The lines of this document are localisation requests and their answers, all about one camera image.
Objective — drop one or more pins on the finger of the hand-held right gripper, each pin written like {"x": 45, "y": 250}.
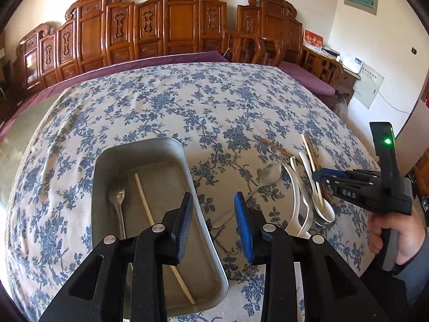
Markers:
{"x": 323, "y": 178}
{"x": 337, "y": 173}

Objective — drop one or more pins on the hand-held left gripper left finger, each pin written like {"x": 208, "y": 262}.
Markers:
{"x": 185, "y": 231}

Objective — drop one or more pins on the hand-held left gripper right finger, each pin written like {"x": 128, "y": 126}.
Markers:
{"x": 243, "y": 228}

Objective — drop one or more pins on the light bamboo chopstick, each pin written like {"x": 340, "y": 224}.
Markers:
{"x": 144, "y": 198}
{"x": 310, "y": 156}

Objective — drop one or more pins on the metal spoon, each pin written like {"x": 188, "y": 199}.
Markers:
{"x": 270, "y": 172}
{"x": 326, "y": 222}

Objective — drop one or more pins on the metal fork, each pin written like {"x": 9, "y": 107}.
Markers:
{"x": 116, "y": 201}
{"x": 304, "y": 226}

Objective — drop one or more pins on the brown wooden chopstick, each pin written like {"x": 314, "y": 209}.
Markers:
{"x": 269, "y": 146}
{"x": 273, "y": 145}

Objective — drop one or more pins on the metal tray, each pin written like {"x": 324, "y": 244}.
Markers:
{"x": 157, "y": 154}

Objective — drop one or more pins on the person's right forearm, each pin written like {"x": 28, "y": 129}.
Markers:
{"x": 402, "y": 295}

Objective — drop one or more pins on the person's right hand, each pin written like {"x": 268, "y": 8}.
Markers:
{"x": 407, "y": 238}

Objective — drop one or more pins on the brown board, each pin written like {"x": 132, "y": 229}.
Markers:
{"x": 417, "y": 137}

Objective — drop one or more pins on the white tabletop device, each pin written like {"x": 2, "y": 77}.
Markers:
{"x": 352, "y": 63}

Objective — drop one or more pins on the carved wooden armchair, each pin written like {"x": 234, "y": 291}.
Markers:
{"x": 241, "y": 45}
{"x": 321, "y": 63}

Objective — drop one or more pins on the red gift box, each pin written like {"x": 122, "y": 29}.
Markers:
{"x": 312, "y": 38}

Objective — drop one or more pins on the small carved wooden screen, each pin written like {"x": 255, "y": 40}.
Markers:
{"x": 37, "y": 60}
{"x": 268, "y": 23}

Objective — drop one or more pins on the purple table cover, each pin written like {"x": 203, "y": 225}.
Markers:
{"x": 201, "y": 56}

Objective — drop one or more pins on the white wall panel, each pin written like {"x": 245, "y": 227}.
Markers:
{"x": 367, "y": 84}

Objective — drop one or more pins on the grey wall electrical panel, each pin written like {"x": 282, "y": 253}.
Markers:
{"x": 361, "y": 0}

